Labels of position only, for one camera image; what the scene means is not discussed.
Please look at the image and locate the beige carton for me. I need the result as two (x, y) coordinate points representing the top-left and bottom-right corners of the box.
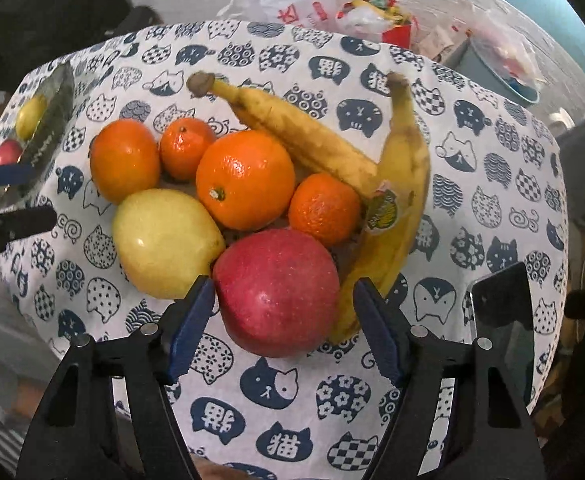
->
(415, 27), (468, 61)

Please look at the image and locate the white kettle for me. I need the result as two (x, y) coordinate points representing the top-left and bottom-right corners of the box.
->
(547, 110), (575, 136)

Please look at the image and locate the banana with sticker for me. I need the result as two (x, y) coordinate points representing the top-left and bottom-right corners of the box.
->
(329, 72), (430, 345)

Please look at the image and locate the dark furniture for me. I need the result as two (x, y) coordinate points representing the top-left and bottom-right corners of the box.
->
(0, 0), (163, 76)

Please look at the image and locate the grey bin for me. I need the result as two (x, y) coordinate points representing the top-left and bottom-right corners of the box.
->
(459, 35), (540, 106)

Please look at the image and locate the spotted banana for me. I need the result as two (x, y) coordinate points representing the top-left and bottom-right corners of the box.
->
(186, 72), (380, 200)

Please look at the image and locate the dark grey chair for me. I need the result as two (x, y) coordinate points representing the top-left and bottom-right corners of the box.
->
(555, 110), (585, 231)

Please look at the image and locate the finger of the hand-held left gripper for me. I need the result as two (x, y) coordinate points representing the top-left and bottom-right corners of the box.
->
(0, 204), (58, 242)
(0, 160), (34, 192)

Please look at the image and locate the red bag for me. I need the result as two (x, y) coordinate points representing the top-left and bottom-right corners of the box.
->
(335, 0), (418, 51)

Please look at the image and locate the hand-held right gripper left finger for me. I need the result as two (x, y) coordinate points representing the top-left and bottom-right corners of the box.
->
(16, 275), (218, 480)

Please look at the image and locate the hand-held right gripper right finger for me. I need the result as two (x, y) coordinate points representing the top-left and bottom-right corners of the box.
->
(352, 280), (545, 480)

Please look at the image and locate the large yellow lemon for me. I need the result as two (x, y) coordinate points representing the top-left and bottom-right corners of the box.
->
(111, 188), (226, 300)

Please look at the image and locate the white plastic bag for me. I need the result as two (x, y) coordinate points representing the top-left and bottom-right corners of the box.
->
(217, 0), (340, 31)

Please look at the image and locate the dark glass plate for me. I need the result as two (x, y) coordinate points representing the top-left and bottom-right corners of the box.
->
(0, 62), (76, 211)

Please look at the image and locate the clear plastic bag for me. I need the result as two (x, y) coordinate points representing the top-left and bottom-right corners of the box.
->
(467, 10), (545, 91)

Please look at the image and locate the black smartphone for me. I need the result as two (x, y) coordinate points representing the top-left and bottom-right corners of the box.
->
(465, 261), (537, 456)

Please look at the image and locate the small mandarin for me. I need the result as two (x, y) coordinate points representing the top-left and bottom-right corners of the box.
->
(288, 172), (363, 248)
(159, 117), (217, 182)

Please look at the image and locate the small red apple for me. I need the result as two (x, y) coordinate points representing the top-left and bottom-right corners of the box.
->
(0, 140), (24, 167)

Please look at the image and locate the small yellow lemon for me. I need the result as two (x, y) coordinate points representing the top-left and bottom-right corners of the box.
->
(15, 95), (48, 140)

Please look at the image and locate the cat print tablecloth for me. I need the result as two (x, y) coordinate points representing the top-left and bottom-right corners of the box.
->
(0, 20), (570, 480)

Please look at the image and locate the large red apple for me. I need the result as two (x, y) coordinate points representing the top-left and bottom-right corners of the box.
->
(212, 229), (342, 359)

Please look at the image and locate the orange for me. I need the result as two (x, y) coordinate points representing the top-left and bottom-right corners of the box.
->
(90, 120), (162, 205)
(196, 130), (296, 231)

